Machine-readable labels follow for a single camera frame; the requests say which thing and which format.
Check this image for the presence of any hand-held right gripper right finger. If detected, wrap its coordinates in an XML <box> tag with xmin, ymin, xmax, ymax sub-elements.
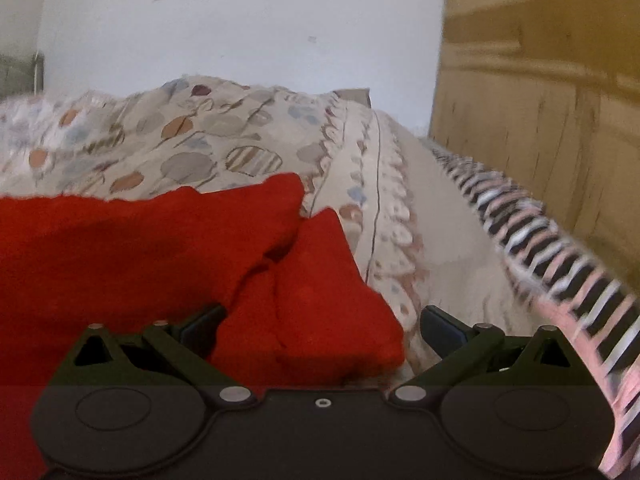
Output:
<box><xmin>390</xmin><ymin>305</ymin><xmax>583</xmax><ymax>404</ymax></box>

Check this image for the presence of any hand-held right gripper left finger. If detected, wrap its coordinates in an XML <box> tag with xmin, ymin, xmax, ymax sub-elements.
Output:
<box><xmin>57</xmin><ymin>304</ymin><xmax>257</xmax><ymax>406</ymax></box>

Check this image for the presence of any red knit sweater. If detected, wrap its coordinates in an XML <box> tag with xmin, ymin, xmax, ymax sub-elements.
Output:
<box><xmin>0</xmin><ymin>172</ymin><xmax>406</xmax><ymax>480</ymax></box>

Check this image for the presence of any black white striped bed sheet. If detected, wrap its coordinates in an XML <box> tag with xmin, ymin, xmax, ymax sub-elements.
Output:
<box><xmin>430</xmin><ymin>145</ymin><xmax>640</xmax><ymax>479</ymax></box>

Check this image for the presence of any patterned duvet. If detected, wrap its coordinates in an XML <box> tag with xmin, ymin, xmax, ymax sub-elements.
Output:
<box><xmin>0</xmin><ymin>76</ymin><xmax>533</xmax><ymax>386</ymax></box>

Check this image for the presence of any grey pillow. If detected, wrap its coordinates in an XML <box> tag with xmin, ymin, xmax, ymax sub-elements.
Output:
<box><xmin>331</xmin><ymin>88</ymin><xmax>372</xmax><ymax>109</ymax></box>

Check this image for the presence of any plywood board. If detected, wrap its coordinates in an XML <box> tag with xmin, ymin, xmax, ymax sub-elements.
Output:
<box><xmin>429</xmin><ymin>0</ymin><xmax>640</xmax><ymax>283</ymax></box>

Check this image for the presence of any metal bed headboard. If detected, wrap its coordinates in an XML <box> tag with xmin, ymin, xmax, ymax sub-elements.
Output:
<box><xmin>0</xmin><ymin>51</ymin><xmax>47</xmax><ymax>96</ymax></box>

